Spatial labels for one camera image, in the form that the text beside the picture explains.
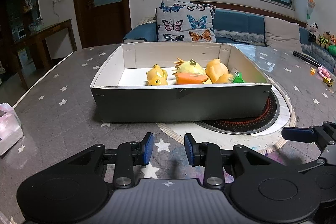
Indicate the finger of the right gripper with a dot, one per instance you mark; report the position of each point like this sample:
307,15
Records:
304,135

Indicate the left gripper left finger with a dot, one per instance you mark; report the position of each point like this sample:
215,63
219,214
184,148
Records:
128,155

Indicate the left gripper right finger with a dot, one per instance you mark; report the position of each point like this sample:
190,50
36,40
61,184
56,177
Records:
209,156

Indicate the green plastic toy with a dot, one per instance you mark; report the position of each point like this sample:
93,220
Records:
237,78

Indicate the yellow rubber duck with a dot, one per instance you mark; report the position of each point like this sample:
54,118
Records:
156,76

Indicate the yellow round-head toy figure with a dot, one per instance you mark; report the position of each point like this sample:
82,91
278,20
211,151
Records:
218,72

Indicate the yellow fuzzy chick toy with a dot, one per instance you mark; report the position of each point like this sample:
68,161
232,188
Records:
190,66

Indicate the round induction hob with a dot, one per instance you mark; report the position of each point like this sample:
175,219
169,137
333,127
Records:
261,133

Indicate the small yellow toy car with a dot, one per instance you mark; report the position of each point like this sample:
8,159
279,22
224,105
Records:
329,82

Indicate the white cardboard box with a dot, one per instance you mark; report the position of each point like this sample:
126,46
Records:
122,94

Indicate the small orange block toy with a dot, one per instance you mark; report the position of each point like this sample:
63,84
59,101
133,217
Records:
313,71

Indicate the black remote control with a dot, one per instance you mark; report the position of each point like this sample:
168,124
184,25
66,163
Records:
306,59

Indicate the orange carrot toy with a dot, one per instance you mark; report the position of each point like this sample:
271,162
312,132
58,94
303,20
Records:
190,78

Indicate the green balloon toy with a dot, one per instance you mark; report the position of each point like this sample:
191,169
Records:
332,50

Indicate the yellow bear plush toy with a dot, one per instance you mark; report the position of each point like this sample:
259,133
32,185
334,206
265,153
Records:
324,39

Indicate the panda plush toy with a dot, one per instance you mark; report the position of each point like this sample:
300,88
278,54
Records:
313,33

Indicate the beige cushion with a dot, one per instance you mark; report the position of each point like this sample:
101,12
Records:
282,35

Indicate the blue sofa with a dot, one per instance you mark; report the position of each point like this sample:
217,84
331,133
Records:
240,28

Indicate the butterfly print pillow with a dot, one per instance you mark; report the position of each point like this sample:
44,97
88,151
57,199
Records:
185,22

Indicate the dark display shelf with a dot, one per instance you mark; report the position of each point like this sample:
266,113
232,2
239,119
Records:
16,16

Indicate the pink ring toy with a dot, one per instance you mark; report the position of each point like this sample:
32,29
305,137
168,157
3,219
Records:
324,73

